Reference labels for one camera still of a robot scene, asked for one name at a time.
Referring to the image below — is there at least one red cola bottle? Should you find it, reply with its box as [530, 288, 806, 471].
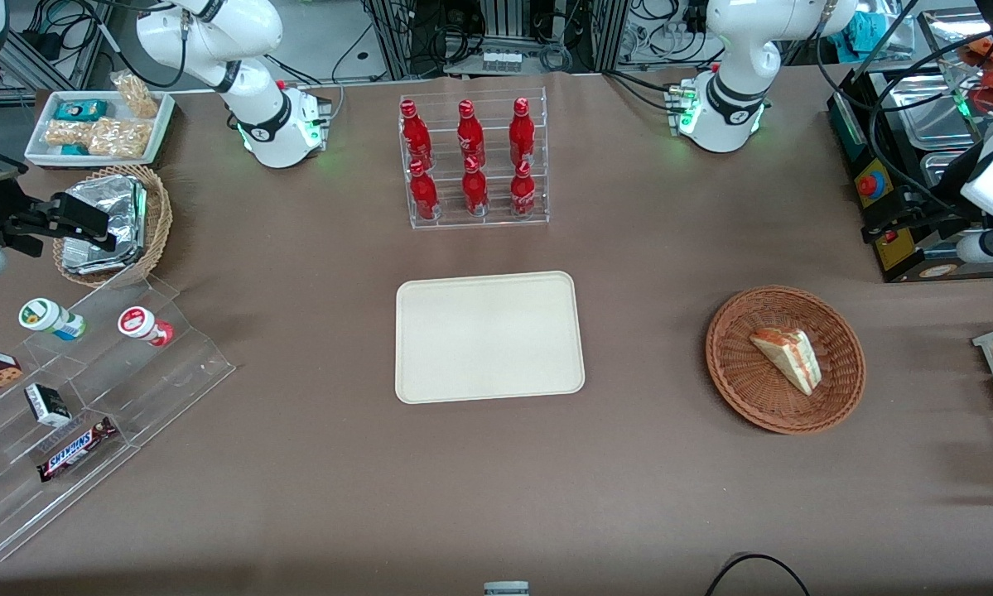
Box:
[508, 97, 537, 168]
[407, 158, 441, 222]
[399, 99, 433, 171]
[509, 159, 537, 220]
[461, 155, 491, 219]
[456, 99, 486, 168]

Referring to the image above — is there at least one aluminium frame rack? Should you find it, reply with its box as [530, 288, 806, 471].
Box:
[362, 0, 631, 80]

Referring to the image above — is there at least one silver foil packet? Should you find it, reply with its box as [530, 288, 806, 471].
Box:
[64, 175, 148, 249]
[60, 236, 139, 276]

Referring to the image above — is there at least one red lid yogurt cup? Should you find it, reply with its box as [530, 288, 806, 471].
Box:
[117, 305, 176, 348]

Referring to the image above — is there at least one teal snack box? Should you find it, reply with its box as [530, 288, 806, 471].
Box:
[54, 99, 108, 123]

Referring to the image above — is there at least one round brown wicker basket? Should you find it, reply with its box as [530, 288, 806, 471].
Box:
[705, 285, 868, 436]

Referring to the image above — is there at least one Snickers chocolate bar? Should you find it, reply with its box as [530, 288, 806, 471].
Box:
[36, 416, 119, 484]

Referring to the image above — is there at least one black looped cable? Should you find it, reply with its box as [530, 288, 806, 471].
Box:
[704, 552, 812, 596]

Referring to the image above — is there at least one teal crumpled packet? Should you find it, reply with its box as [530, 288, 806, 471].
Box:
[842, 12, 888, 53]

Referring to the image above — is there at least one green lid yogurt cup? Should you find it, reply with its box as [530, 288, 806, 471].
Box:
[17, 297, 88, 343]

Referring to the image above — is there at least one triangular sandwich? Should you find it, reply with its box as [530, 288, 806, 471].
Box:
[749, 327, 821, 397]

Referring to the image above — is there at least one large steel pan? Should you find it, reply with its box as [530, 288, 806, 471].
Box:
[884, 72, 975, 151]

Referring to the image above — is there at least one small steel pan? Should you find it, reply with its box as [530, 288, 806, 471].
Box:
[921, 151, 974, 189]

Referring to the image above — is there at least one clear acrylic stepped shelf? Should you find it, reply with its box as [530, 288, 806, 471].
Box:
[0, 272, 238, 565]

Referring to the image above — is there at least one beige rectangular tray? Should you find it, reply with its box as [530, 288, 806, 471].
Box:
[393, 270, 587, 406]

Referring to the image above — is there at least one light tan wicker basket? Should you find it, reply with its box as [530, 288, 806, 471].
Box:
[51, 163, 174, 290]

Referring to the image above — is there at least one clear acrylic bottle rack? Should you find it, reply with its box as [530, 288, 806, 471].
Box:
[398, 86, 551, 232]

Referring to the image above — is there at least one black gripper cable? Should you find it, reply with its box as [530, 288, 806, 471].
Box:
[815, 0, 993, 218]

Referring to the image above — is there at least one small black white carton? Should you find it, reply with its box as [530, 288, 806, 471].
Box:
[23, 382, 74, 429]

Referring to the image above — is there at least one clear bag of snacks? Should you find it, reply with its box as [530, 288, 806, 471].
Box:
[110, 70, 161, 120]
[88, 117, 152, 161]
[42, 119, 92, 149]

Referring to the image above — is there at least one white rectangular bin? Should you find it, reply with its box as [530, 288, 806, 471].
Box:
[23, 89, 176, 170]

